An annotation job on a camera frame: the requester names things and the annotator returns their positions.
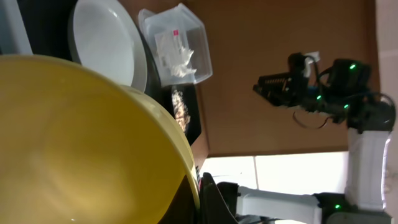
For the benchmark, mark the clear plastic bin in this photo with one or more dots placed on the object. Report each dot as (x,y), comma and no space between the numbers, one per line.
(167,31)

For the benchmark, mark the grey round plate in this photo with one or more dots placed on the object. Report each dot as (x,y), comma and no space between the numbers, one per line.
(103,37)

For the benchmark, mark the white napkin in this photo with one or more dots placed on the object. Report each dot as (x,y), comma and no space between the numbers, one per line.
(180,62)

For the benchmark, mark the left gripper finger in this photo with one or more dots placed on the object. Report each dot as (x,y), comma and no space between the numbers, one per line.
(218,201)

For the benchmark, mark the grey plastic dishwasher rack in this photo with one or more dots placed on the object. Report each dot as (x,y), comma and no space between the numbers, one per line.
(14,39)

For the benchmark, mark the black rectangular tray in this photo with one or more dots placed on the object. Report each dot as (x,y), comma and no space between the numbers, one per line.
(191,101)

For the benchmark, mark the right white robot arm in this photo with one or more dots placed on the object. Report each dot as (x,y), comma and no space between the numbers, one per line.
(370,118)

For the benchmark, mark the yellow bowl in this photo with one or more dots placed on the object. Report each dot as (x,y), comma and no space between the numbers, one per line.
(79,148)

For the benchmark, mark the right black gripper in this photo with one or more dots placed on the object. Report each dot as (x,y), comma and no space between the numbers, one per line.
(306,86)

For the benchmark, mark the food scraps and rice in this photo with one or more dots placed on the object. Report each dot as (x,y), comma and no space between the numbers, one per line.
(181,114)

